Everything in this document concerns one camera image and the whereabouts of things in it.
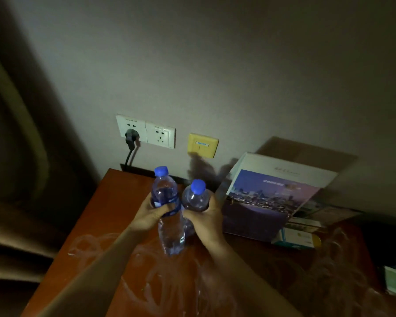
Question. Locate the brown curtain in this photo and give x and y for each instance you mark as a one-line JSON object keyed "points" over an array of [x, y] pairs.
{"points": [[20, 161]]}

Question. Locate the reddish wooden desk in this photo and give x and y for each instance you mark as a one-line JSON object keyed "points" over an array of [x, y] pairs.
{"points": [[72, 234]]}

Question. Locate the person's right hand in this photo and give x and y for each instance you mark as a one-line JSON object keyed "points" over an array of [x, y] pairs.
{"points": [[210, 227]]}

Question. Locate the person's left hand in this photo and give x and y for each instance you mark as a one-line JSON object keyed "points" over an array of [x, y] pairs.
{"points": [[148, 218]]}

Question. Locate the white wall outlet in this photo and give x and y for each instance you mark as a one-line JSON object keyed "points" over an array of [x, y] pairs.
{"points": [[155, 134]]}

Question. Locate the clear water bottle blue label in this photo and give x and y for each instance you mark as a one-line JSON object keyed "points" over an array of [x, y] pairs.
{"points": [[196, 194], [165, 188]]}

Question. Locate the person's left forearm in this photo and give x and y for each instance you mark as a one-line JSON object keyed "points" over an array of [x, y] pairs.
{"points": [[92, 280]]}

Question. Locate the small teal box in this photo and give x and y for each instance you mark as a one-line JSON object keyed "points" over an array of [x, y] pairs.
{"points": [[295, 238]]}

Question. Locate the purple desk calendar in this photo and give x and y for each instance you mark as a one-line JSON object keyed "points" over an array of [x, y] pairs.
{"points": [[270, 201]]}

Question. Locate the person's right forearm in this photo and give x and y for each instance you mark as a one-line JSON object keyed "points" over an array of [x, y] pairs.
{"points": [[251, 287]]}

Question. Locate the yellow wall sticker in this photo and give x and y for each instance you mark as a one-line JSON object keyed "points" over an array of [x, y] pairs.
{"points": [[203, 145]]}

